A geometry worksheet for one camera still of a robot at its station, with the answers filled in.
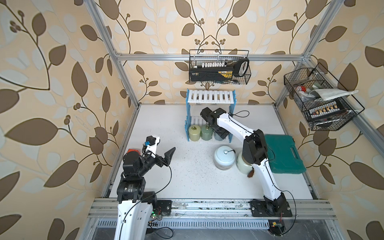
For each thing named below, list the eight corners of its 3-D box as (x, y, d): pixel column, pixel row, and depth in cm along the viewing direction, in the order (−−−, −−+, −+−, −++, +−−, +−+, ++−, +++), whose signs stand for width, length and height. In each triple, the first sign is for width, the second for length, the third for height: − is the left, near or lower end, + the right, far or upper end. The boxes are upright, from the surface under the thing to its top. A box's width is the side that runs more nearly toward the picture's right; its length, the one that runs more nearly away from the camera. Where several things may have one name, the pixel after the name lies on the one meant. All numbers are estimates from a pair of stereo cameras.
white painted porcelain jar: (214, 171, 88) (216, 163, 79) (213, 153, 95) (214, 144, 86) (233, 171, 88) (237, 163, 79) (230, 153, 95) (234, 144, 86)
